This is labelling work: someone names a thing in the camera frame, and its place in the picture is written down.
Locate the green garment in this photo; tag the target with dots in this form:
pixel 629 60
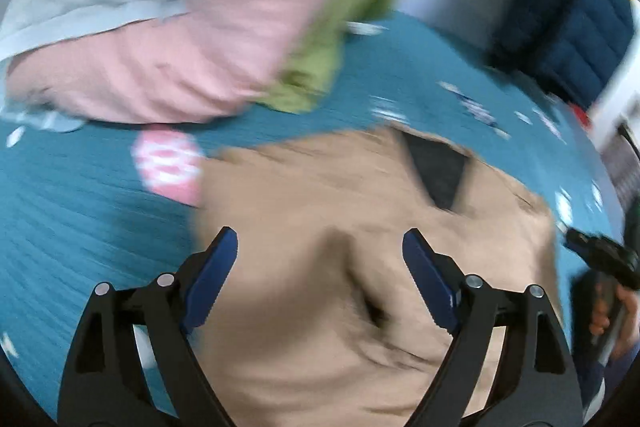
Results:
pixel 350 22

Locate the tan jacket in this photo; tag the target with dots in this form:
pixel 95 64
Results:
pixel 320 207

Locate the pink garment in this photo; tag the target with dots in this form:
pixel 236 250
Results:
pixel 210 17

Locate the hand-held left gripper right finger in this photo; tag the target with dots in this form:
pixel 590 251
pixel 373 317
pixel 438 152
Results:
pixel 426 268

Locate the teal printed blanket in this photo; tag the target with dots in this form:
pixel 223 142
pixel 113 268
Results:
pixel 75 217

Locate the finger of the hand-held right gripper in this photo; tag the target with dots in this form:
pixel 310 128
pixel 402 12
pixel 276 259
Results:
pixel 580 241

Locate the blue quilted cushion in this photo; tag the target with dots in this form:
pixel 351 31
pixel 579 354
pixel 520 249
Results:
pixel 575 22

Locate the person's right hand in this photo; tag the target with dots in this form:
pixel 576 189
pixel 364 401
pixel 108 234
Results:
pixel 627 312

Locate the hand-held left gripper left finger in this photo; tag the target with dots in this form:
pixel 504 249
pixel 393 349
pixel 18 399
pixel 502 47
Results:
pixel 216 266

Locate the white cabinet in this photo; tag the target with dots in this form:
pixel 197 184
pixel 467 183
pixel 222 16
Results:
pixel 617 107

